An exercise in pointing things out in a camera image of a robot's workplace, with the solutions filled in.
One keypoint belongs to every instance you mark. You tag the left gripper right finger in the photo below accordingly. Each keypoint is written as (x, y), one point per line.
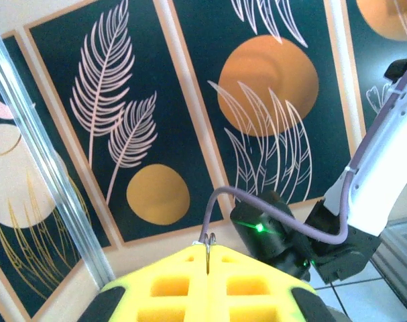
(257, 295)

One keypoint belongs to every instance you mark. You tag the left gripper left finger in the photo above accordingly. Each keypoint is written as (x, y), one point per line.
(163, 295)

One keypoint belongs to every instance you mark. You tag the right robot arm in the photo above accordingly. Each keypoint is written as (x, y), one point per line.
(384, 161)

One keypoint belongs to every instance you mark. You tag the feather and yellow oval panel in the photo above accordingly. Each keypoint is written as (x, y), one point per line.
(156, 194)

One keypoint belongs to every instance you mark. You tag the orange sun leaves panel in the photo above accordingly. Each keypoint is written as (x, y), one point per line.
(267, 84)

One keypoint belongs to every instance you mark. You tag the aluminium side rail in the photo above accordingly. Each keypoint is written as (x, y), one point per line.
(396, 234)

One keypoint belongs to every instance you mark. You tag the aluminium corner post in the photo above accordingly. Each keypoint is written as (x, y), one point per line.
(54, 167)

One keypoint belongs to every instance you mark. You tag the crescent moon wall panel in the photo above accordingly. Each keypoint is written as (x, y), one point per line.
(8, 174)

